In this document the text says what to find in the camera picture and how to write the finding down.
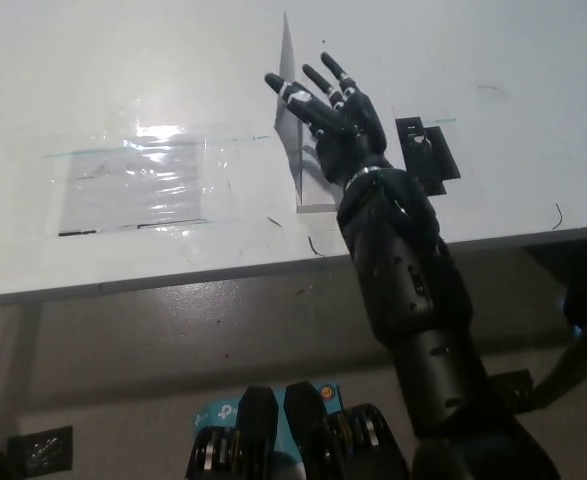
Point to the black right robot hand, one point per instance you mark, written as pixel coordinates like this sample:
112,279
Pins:
353,130

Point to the clear plastic film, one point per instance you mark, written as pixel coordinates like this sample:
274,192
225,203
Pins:
218,165

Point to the white robot manual book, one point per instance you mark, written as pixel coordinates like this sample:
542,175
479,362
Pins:
288,125

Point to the black plastic bracket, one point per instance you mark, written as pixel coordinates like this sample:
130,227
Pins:
435,155

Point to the black floor tape patch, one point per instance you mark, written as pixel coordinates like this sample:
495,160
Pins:
48,445
515,392

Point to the teal router box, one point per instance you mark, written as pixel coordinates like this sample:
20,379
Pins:
218,412

